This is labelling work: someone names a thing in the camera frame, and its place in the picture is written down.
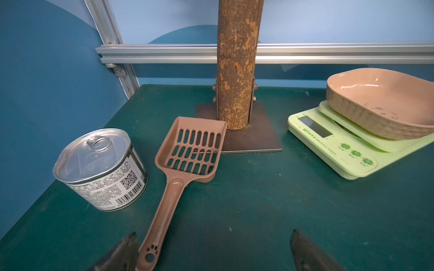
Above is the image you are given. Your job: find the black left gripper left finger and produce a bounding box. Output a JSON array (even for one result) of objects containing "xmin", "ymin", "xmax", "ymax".
[{"xmin": 88, "ymin": 232, "xmax": 139, "ymax": 271}]

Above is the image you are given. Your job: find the silver tin can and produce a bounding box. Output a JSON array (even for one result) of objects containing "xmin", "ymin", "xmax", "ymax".
[{"xmin": 53, "ymin": 128, "xmax": 149, "ymax": 212}]

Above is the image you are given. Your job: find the dark metal tree base plate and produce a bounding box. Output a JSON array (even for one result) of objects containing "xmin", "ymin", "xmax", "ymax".
[{"xmin": 195, "ymin": 101, "xmax": 283, "ymax": 154}]

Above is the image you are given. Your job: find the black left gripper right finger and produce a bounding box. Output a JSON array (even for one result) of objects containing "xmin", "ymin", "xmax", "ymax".
[{"xmin": 290, "ymin": 229, "xmax": 346, "ymax": 271}]

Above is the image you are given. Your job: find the artificial cherry blossom tree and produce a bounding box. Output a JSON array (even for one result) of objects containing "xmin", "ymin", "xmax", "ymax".
[{"xmin": 217, "ymin": 1, "xmax": 264, "ymax": 131}]

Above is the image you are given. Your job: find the pink panda pet bowl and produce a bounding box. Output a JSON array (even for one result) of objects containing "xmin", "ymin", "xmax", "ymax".
[{"xmin": 326, "ymin": 68, "xmax": 434, "ymax": 140}]

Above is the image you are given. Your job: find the aluminium frame rail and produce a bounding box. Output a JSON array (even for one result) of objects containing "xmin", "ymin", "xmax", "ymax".
[{"xmin": 85, "ymin": 1, "xmax": 434, "ymax": 98}]

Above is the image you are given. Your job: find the brown plastic litter scoop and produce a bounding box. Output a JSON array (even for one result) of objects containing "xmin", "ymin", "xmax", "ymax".
[{"xmin": 136, "ymin": 116, "xmax": 227, "ymax": 271}]

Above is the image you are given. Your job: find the green electronic kitchen scale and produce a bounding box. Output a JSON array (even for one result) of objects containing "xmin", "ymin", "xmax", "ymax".
[{"xmin": 288, "ymin": 100, "xmax": 434, "ymax": 180}]

